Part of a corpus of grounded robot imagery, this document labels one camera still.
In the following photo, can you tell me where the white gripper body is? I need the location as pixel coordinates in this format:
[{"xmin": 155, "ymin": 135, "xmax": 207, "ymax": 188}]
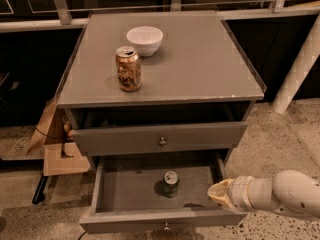
[{"xmin": 228, "ymin": 176, "xmax": 254, "ymax": 212}]

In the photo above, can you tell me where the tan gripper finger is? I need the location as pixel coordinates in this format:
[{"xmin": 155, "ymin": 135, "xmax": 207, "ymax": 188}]
[{"xmin": 207, "ymin": 179, "xmax": 233, "ymax": 207}]

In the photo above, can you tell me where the green soda can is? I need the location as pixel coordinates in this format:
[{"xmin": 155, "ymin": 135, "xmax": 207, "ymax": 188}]
[{"xmin": 162, "ymin": 171, "xmax": 179, "ymax": 198}]

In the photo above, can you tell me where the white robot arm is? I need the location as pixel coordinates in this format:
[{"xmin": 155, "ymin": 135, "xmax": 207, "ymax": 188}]
[{"xmin": 207, "ymin": 170, "xmax": 320, "ymax": 219}]

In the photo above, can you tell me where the grey top drawer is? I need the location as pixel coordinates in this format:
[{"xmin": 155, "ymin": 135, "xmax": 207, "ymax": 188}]
[{"xmin": 72, "ymin": 122, "xmax": 247, "ymax": 156}]

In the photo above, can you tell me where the brass top drawer knob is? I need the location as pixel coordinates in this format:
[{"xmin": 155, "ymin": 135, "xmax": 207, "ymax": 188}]
[{"xmin": 159, "ymin": 137, "xmax": 168, "ymax": 147}]

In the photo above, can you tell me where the grey open middle drawer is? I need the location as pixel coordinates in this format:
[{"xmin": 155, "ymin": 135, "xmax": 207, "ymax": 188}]
[{"xmin": 80, "ymin": 151, "xmax": 245, "ymax": 234}]

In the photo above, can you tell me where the grey drawer cabinet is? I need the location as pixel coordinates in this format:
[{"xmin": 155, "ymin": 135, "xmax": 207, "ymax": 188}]
[{"xmin": 56, "ymin": 11, "xmax": 267, "ymax": 158}]

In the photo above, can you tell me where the gold brown soda can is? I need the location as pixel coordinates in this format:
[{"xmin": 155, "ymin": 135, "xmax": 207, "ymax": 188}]
[{"xmin": 115, "ymin": 46, "xmax": 142, "ymax": 92}]

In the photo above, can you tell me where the white ceramic bowl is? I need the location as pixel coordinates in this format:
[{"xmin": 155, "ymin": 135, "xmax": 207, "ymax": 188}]
[{"xmin": 126, "ymin": 26, "xmax": 163, "ymax": 57}]

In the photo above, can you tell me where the white diagonal post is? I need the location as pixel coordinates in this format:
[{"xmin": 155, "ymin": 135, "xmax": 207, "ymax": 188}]
[{"xmin": 271, "ymin": 14, "xmax": 320, "ymax": 114}]

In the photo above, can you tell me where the metal railing frame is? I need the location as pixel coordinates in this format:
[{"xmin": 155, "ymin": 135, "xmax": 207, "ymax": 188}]
[{"xmin": 0, "ymin": 0, "xmax": 320, "ymax": 32}]

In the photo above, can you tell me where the black cable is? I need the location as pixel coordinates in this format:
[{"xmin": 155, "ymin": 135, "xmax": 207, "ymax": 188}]
[{"xmin": 32, "ymin": 124, "xmax": 66, "ymax": 141}]

